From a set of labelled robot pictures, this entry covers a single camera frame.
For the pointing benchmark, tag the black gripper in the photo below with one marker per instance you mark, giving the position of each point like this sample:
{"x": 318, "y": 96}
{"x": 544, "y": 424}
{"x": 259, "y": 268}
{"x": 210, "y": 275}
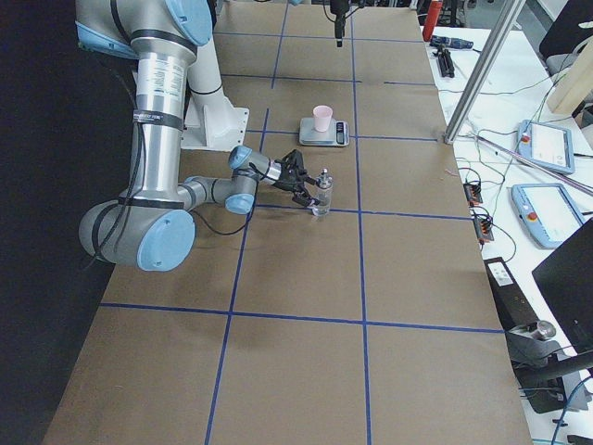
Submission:
{"x": 339, "y": 19}
{"x": 283, "y": 178}

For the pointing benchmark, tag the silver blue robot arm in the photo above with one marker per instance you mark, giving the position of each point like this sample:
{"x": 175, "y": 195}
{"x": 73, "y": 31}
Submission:
{"x": 150, "y": 224}

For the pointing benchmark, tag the silver digital kitchen scale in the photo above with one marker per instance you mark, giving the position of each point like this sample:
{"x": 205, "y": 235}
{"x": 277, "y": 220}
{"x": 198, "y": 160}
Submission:
{"x": 337, "y": 133}

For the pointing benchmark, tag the pink plastic cup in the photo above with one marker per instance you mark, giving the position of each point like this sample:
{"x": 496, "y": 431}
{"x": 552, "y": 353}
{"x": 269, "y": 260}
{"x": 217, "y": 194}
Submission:
{"x": 322, "y": 117}

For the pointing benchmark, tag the red cylinder bottle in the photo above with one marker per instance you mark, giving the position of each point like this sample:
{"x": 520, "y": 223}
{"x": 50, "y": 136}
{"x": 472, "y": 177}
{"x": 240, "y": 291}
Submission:
{"x": 431, "y": 19}

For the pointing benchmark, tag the black folded tripod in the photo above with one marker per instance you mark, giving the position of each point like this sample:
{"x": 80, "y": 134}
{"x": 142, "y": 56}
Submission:
{"x": 444, "y": 62}

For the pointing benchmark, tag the blue patterned cloth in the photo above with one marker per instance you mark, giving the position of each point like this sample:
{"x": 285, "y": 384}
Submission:
{"x": 450, "y": 42}

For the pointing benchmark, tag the orange black connector board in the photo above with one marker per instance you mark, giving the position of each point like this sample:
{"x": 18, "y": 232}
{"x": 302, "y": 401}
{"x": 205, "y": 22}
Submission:
{"x": 473, "y": 192}

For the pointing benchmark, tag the black office chair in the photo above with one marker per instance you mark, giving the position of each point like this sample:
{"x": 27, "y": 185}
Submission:
{"x": 559, "y": 47}

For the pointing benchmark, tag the wooden plank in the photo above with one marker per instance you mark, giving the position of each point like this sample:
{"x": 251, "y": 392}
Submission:
{"x": 575, "y": 84}

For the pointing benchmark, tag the far blue teach pendant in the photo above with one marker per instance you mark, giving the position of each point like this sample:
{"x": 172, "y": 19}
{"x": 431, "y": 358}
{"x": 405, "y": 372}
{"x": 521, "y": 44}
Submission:
{"x": 547, "y": 145}

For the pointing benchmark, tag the blue teach pendant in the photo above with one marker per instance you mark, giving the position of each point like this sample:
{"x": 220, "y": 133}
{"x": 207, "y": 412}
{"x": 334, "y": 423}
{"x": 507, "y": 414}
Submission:
{"x": 547, "y": 145}
{"x": 547, "y": 211}

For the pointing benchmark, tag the near blue teach pendant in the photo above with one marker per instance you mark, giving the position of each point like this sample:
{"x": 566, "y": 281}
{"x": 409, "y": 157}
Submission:
{"x": 547, "y": 211}

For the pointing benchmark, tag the black box with label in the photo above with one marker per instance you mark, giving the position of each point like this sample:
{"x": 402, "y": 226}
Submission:
{"x": 512, "y": 305}

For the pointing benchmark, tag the black monitor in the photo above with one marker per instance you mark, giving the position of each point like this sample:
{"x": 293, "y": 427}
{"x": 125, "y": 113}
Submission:
{"x": 564, "y": 280}

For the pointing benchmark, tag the aluminium frame post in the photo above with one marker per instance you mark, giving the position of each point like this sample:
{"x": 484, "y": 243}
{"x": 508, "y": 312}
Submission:
{"x": 494, "y": 42}

